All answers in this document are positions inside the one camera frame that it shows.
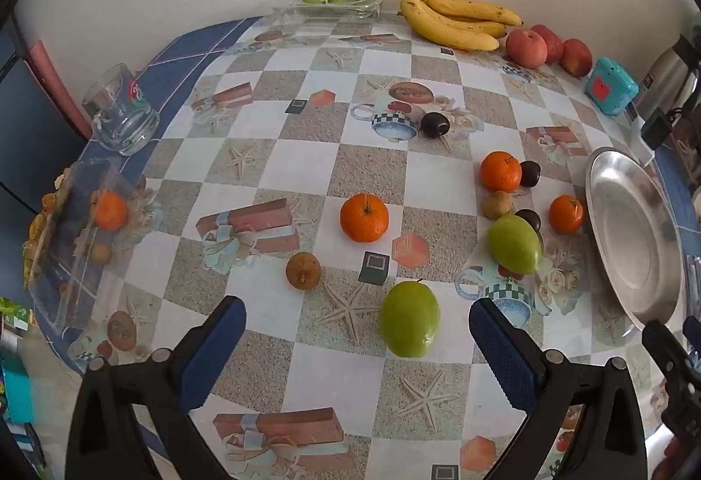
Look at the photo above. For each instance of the black power adapter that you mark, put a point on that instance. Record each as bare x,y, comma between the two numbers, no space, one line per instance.
656,129

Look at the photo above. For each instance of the red apple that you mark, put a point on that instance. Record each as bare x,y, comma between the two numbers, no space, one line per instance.
553,39
527,49
576,58

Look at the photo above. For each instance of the small brown fruit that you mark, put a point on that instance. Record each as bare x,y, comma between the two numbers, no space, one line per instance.
101,252

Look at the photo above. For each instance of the clear glass mug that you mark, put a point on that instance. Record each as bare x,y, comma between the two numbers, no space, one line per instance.
123,118

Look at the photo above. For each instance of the green carton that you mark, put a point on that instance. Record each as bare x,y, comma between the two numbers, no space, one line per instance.
13,314

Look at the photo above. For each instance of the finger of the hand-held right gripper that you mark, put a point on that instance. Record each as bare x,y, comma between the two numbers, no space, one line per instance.
694,337
660,340

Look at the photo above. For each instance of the brown kiwi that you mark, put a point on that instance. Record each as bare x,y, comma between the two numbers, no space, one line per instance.
497,205
303,270

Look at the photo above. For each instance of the orange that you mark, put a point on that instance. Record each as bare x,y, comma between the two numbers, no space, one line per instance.
501,172
567,214
364,218
110,210

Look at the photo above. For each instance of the yellow banana bunch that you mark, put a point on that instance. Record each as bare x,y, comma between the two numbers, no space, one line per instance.
454,28

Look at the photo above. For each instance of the clear plastic box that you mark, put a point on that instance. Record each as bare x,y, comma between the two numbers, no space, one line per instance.
71,261

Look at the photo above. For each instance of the dark plum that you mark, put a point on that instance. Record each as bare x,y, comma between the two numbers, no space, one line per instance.
530,220
530,174
436,125

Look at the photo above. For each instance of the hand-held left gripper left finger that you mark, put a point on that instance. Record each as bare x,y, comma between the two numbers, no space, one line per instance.
214,348

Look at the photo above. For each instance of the steel thermos jug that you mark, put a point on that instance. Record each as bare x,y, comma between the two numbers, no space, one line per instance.
671,74

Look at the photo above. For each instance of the teal box with red label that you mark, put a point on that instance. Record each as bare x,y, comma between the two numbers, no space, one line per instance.
612,85

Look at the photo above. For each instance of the silver metal object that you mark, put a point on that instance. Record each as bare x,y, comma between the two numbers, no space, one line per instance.
693,274

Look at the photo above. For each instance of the round metal plate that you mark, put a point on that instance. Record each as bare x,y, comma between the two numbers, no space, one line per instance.
635,233

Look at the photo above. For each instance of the clear plastic tray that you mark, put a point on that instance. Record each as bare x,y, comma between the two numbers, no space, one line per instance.
328,9

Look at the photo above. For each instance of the printed checkered tablecloth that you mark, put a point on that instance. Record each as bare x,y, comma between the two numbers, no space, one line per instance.
306,91

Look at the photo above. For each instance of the teal carton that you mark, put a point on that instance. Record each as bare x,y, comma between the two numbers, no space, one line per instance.
15,384

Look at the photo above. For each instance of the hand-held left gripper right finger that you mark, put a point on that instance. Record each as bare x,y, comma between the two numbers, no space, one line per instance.
503,353

